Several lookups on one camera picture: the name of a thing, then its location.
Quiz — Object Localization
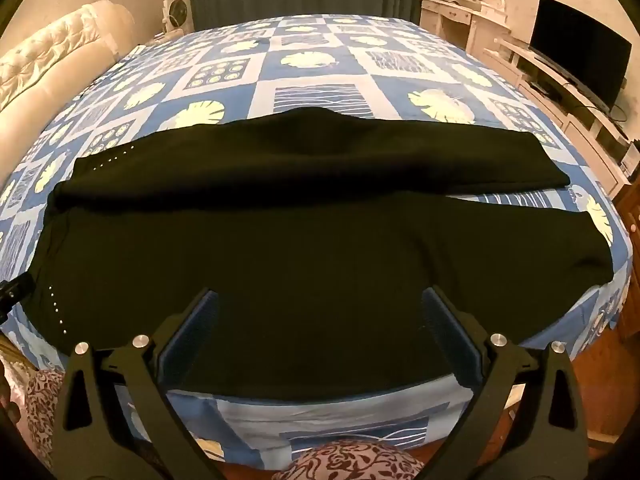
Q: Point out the bed with blue patterned sheet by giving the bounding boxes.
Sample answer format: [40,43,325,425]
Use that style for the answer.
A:
[0,14,632,461]

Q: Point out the wooden cabinet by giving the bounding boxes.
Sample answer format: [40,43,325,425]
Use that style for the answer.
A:
[612,175,640,351]

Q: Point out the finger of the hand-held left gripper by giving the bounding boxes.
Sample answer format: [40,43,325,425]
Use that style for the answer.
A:
[0,275,35,326]

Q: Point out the black pants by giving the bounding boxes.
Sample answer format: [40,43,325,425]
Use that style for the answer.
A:
[31,107,616,403]

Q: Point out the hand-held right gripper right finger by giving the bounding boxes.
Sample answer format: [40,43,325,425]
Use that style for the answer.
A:
[421,286,588,480]

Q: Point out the small white fan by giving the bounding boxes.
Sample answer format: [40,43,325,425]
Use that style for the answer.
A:
[161,0,190,33]

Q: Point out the wooden chair frame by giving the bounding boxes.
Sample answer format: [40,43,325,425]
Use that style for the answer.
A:
[492,37,636,186]

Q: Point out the person's floral patterned clothing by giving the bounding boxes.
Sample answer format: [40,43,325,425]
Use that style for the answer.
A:
[22,367,428,480]

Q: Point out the black flat screen television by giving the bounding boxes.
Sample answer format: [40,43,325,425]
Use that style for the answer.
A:
[529,0,632,111]

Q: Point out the white vanity dresser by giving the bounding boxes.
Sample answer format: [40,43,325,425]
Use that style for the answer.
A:
[419,0,511,58]

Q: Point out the white tufted headboard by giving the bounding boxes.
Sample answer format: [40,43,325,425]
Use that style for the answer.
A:
[0,0,136,126]

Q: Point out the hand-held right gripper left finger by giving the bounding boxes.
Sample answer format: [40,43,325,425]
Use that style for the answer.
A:
[52,287,221,480]

